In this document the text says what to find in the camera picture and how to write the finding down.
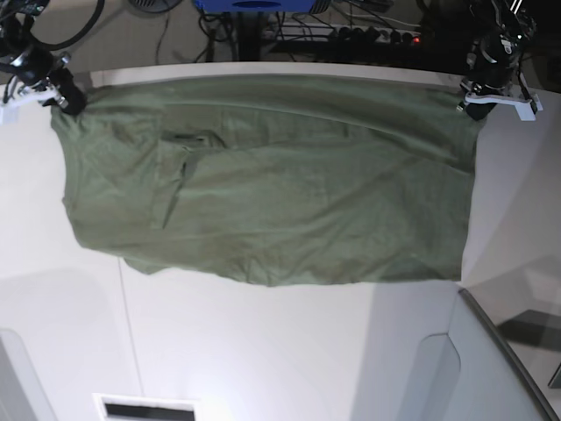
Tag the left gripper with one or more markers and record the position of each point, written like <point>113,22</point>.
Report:
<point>479,99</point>

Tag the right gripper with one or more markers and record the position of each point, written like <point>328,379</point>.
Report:
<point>56,89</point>

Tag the green t-shirt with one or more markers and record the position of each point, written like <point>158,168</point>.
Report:
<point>273,180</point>

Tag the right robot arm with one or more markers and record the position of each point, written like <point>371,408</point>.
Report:
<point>38,70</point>

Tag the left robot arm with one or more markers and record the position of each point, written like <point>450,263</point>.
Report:
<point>494,61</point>

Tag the blue box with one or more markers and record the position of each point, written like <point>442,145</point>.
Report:
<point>219,6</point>

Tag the black power strip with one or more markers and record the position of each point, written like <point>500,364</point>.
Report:
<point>322,33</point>

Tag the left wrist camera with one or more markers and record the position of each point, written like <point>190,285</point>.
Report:
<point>527,108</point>

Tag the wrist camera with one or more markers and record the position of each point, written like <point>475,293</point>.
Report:
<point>527,108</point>
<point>8,115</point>

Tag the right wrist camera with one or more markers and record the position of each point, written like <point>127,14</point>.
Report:
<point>8,115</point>

